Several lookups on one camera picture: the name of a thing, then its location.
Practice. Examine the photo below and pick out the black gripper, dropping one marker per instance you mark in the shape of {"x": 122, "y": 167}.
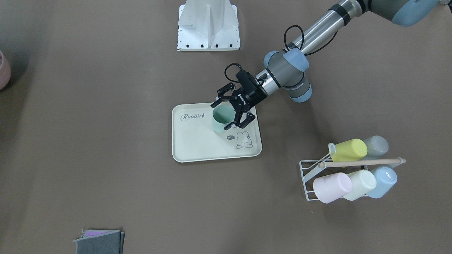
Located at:
{"x": 250, "y": 100}

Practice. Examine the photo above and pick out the green cup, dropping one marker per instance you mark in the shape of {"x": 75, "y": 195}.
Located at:
{"x": 222, "y": 116}

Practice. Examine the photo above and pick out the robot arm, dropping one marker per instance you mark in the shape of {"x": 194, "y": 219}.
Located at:
{"x": 287, "y": 68}

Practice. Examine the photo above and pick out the cream rabbit tray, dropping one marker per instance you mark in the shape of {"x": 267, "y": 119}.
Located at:
{"x": 197, "y": 137}

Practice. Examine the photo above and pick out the pink cup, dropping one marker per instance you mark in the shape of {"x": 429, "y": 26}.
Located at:
{"x": 332, "y": 187}

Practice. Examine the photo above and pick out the yellow cup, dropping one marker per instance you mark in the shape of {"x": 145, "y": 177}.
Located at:
{"x": 350, "y": 150}

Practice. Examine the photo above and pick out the grey cup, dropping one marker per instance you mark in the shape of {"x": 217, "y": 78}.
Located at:
{"x": 377, "y": 147}

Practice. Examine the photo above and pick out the cream cup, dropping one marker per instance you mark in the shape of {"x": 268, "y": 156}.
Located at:
{"x": 363, "y": 181}

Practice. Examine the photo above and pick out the blue cup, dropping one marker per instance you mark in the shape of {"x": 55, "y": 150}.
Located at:
{"x": 386, "y": 178}

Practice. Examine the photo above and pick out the grey folded cloth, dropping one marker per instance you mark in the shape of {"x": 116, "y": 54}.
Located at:
{"x": 100, "y": 241}

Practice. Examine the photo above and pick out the pink bowl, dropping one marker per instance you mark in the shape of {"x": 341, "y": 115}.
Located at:
{"x": 5, "y": 71}

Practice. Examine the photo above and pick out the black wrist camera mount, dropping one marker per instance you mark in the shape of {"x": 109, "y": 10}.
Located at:
{"x": 248, "y": 83}

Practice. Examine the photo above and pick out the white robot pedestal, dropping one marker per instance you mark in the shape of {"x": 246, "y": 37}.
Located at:
{"x": 208, "y": 25}

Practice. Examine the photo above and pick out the white wire cup rack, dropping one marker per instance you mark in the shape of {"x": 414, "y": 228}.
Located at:
{"x": 310, "y": 171}

